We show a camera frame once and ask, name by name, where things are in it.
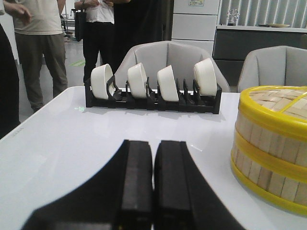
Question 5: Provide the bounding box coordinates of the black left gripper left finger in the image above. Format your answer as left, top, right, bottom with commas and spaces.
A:
23, 140, 153, 230

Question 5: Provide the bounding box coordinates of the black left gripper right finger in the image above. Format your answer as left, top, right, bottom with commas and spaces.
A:
153, 140, 243, 230

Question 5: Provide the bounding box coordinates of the bamboo steamer lid yellow rim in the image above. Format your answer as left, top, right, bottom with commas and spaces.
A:
239, 86, 307, 138

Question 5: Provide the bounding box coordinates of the bamboo steamer basket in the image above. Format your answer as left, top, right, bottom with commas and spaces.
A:
232, 115, 307, 177
230, 143, 307, 216

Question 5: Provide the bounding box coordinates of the black dish rack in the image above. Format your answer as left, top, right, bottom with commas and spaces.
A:
85, 76, 222, 114

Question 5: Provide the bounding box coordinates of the white bowl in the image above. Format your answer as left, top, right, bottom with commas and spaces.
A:
194, 58, 217, 96
91, 64, 113, 99
128, 63, 147, 99
157, 65, 179, 102

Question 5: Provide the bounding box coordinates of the left grey chair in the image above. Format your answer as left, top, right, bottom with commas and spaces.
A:
113, 40, 231, 93

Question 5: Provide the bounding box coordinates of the grey chair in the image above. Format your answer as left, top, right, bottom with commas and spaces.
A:
113, 40, 231, 93
237, 46, 307, 92

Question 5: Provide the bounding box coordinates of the dark sideboard cabinet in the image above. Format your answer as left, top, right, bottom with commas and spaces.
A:
213, 25, 307, 86

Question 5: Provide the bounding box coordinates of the right grey chair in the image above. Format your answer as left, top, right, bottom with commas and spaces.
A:
237, 46, 307, 92

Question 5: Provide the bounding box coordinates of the person in white shirt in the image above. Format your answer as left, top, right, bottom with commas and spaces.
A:
74, 0, 115, 81

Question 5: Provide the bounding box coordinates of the person in black clothes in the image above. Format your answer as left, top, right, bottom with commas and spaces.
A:
112, 0, 174, 72

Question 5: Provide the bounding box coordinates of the white refrigerator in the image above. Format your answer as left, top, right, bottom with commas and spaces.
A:
172, 0, 220, 41

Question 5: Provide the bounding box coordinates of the person in beige shirt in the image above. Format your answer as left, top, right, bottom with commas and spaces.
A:
3, 0, 68, 112

